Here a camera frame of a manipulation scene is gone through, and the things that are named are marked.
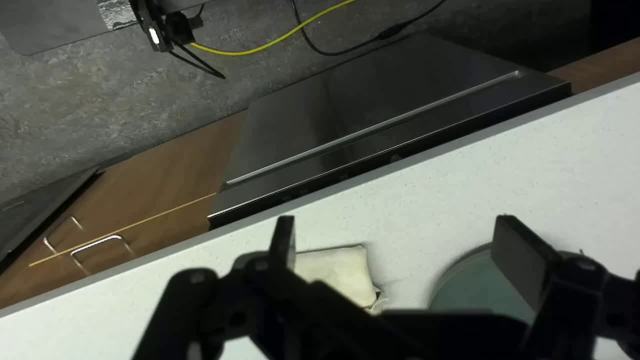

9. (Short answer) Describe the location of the thin black floor cable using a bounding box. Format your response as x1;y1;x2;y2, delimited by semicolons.
290;0;449;57

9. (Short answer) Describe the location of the silver drawer handle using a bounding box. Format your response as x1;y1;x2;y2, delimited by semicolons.
42;231;136;276

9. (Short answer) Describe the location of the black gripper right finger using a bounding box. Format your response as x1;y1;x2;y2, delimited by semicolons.
490;213;640;360

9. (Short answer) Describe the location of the cream cloth towel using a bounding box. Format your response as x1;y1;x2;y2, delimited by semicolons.
293;241;388;315

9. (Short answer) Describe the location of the black camera tripod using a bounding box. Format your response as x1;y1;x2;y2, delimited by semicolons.
129;0;228;80

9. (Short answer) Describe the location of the wooden lower cabinet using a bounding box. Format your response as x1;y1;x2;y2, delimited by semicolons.
0;107;250;309

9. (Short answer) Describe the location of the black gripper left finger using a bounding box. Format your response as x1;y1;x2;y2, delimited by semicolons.
132;213;402;360

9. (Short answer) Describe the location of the dark green plate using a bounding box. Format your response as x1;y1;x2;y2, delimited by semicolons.
429;241;536;315

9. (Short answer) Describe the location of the yellow cable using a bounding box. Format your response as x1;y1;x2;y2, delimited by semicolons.
188;0;357;57

